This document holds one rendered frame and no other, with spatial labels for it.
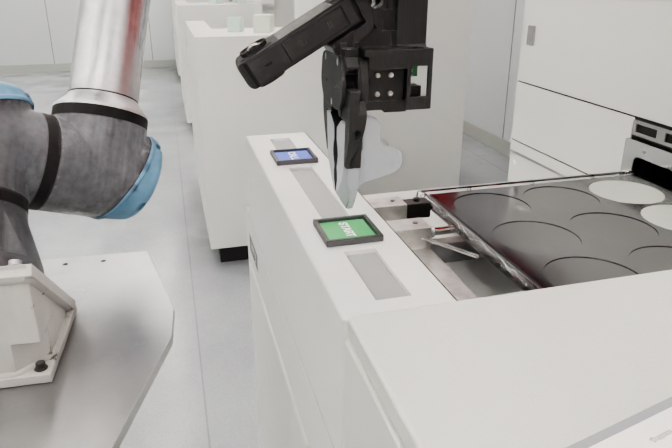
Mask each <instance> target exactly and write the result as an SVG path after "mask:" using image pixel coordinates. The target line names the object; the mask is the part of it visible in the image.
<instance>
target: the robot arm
mask: <svg viewBox="0 0 672 448"><path fill-rule="evenodd" d="M150 2H151V0H80V7H79V14H78V21H77V28H76V35H75V43H74V50H73V57H72V64H71V72H70V79H69V86H68V93H67V94H66V95H65V96H63V97H61V98H60V99H58V100H57V101H55V102H54V103H53V105H52V111H51V115H50V114H46V113H42V112H37V111H34V103H33V101H32V99H31V97H30V95H29V94H28V93H27V92H25V91H23V89H22V88H20V87H18V86H15V85H13V84H10V83H6V82H2V81H0V266H7V265H8V261H9V260H12V259H20V260H22V264H33V265H34V266H35V267H36V268H37V269H38V270H40V271H41V272H42V273H43V274H44V275H45V273H44V268H43V265H42V262H41V259H40V256H39V253H38V250H37V247H36V244H35V241H34V239H33V236H32V233H31V230H30V227H29V222H28V214H29V210H38V211H45V212H53V213H61V214H69V215H77V216H85V217H91V218H92V219H97V220H99V219H103V218H104V219H117V220H123V219H128V218H130V217H132V216H134V215H136V214H137V213H138V212H139V211H141V210H142V209H143V207H144V206H145V205H146V203H147V202H148V201H149V199H150V198H151V196H152V194H153V192H154V190H155V188H156V186H157V183H158V180H159V177H160V173H161V167H162V152H161V150H160V149H161V147H160V144H159V143H158V141H157V140H155V139H154V138H153V137H151V136H148V135H147V127H148V118H147V116H146V115H145V114H144V113H143V111H142V110H141V109H140V108H139V106H138V100H139V92H140V84H141V76H142V68H143V60H144V51H145V44H146V36H147V27H148V19H149V10H150ZM427 13H428V0H373V1H372V0H325V1H323V2H322V3H320V4H319V5H317V6H316V7H314V8H312V9H311V10H309V11H308V12H306V13H305V14H303V15H301V16H300V17H298V18H297V19H295V20H294V21H292V22H291V23H289V24H287V25H286V26H284V27H283V28H281V29H280V30H278V31H277V32H275V33H273V34H272V35H270V36H269V37H267V38H266V39H265V38H261V39H258V40H257V41H255V42H253V43H251V44H250V45H248V46H247V47H246V48H245V49H243V50H242V51H241V52H240V55H239V56H238V57H237V58H236V61H235V63H236V66H237V69H238V71H239V72H240V74H241V75H242V77H243V78H244V80H245V82H246V83H247V85H248V86H249V87H250V88H252V89H258V88H259V87H264V86H267V85H268V84H270V83H272V82H274V81H275V80H277V79H278V78H279V77H280V76H282V75H283V74H284V73H285V71H286V70H287V69H289V68H290V67H292V66H294V65H295V64H297V63H298V62H300V61H301V60H303V59H304V58H306V57H308V56H309V55H311V54H312V53H314V52H315V51H317V50H318V49H320V48H322V47H323V46H324V48H325V49H326V50H324V51H323V55H322V70H321V81H322V90H323V111H324V124H325V134H326V144H327V149H328V157H329V165H330V171H331V176H332V182H333V188H334V190H335V192H336V194H337V195H338V197H339V199H340V200H341V202H342V204H343V205H344V206H345V208H347V209H350V208H352V207H353V205H354V202H355V199H356V195H357V190H358V187H359V186H360V185H361V184H363V183H366V182H369V181H372V180H375V179H378V178H381V177H383V176H386V175H389V174H392V173H395V172H396V171H398V170H399V169H400V167H401V165H402V161H403V159H402V153H401V152H400V151H399V150H397V149H395V148H393V147H390V146H389V144H388V142H387V141H386V140H384V139H381V124H380V122H379V121H378V119H376V118H375V117H373V116H370V115H367V111H371V110H381V111H383V112H385V113H386V112H403V111H406V110H415V109H430V106H431V88H432V70H433V53H434V48H430V47H427V46H426V32H427ZM418 66H427V85H426V96H421V85H417V84H415V83H411V76H417V69H418Z"/></svg>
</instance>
